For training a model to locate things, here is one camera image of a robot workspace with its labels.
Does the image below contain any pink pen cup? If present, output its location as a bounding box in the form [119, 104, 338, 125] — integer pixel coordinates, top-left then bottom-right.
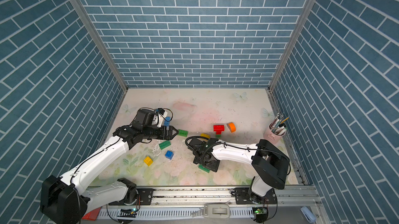
[264, 125, 286, 145]

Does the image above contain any light blue stapler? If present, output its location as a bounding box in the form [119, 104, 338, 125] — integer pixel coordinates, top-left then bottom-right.
[300, 206, 317, 224]

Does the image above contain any red tape dispenser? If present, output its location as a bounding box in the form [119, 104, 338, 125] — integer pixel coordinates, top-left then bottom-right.
[82, 207, 101, 221]

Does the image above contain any long red lego brick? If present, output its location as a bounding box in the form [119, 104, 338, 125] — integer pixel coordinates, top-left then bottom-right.
[213, 125, 224, 132]

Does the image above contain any long green lego brick back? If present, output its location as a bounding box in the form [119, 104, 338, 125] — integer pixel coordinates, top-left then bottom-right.
[178, 129, 189, 137]

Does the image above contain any small blue lego brick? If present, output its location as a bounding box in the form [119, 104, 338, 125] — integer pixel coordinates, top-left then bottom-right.
[165, 151, 174, 160]

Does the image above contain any white slotted cable duct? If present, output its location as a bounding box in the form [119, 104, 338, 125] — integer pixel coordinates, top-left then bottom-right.
[97, 207, 254, 220]

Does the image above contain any orange round lego piece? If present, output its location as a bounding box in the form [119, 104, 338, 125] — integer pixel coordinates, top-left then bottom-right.
[227, 122, 236, 132]

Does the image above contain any long green lego brick middle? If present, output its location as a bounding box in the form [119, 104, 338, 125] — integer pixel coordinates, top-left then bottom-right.
[159, 140, 171, 150]

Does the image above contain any long blue lego brick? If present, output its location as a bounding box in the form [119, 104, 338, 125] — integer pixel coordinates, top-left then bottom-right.
[163, 116, 171, 126]

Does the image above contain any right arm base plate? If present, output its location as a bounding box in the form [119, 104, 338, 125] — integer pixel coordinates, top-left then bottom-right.
[230, 187, 277, 205]

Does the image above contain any small yellow lego brick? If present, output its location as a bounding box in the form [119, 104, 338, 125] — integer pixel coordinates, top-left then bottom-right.
[143, 156, 153, 166]

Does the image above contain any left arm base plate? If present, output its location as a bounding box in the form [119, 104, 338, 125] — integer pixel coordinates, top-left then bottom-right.
[109, 188, 154, 206]

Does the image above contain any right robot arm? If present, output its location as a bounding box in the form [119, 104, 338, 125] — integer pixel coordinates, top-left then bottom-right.
[185, 136, 291, 204]

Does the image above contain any long green lego brick front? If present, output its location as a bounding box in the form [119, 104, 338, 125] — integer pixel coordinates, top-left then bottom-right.
[198, 164, 210, 173]

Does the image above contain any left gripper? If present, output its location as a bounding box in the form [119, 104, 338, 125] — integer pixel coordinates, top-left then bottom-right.
[142, 125, 180, 140]

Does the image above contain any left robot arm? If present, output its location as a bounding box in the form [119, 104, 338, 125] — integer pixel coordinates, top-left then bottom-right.
[39, 108, 178, 224]

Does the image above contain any long green lego brick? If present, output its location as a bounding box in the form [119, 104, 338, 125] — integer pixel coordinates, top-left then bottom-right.
[178, 129, 189, 137]
[198, 164, 210, 173]
[159, 140, 171, 150]

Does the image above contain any yellow rounded lego brick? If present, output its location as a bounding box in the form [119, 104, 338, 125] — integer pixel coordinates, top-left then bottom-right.
[200, 133, 211, 139]

